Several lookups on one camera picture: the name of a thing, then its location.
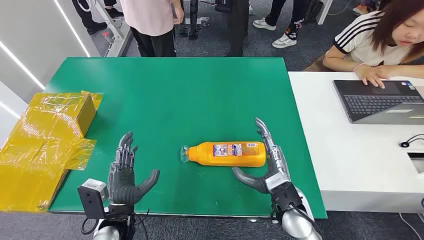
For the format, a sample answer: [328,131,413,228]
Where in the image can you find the standing person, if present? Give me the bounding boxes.
[119,0,185,58]
[252,0,311,50]
[215,0,251,58]
[71,0,109,36]

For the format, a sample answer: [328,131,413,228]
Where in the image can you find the white desk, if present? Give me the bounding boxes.
[287,71,424,215]

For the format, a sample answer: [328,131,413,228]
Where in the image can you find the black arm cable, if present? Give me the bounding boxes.
[81,208,151,240]
[289,202,317,229]

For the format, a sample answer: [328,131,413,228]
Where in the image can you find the seated person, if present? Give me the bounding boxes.
[304,0,424,90]

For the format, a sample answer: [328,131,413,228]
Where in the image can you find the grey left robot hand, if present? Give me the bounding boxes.
[107,131,161,207]

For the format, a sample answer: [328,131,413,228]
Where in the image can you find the yellow taped cardboard box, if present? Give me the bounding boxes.
[0,90,104,213]

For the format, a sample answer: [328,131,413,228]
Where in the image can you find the white desk leg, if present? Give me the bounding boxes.
[315,0,334,26]

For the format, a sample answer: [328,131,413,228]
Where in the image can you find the green table mat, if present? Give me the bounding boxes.
[44,56,328,220]

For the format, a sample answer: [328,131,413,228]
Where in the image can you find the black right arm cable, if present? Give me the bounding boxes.
[289,202,317,229]

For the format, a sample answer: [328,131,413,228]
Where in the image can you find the black cable on desk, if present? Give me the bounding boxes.
[399,134,424,149]

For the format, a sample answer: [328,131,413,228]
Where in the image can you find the dark grey laptop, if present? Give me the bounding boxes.
[332,79,424,126]

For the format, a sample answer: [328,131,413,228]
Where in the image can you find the white metal frame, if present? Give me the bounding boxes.
[94,0,134,58]

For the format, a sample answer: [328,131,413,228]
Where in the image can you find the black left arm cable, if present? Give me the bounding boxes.
[81,208,151,240]

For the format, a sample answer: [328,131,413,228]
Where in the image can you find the white floor cable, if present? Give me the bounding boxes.
[399,211,424,240]

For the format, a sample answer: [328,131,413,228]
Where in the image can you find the orange plastic bottle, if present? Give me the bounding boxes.
[180,141,267,168]

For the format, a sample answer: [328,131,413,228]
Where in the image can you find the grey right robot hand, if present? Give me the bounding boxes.
[231,117,292,196]

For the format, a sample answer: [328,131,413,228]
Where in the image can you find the black robot legs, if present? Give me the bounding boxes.
[178,0,210,41]

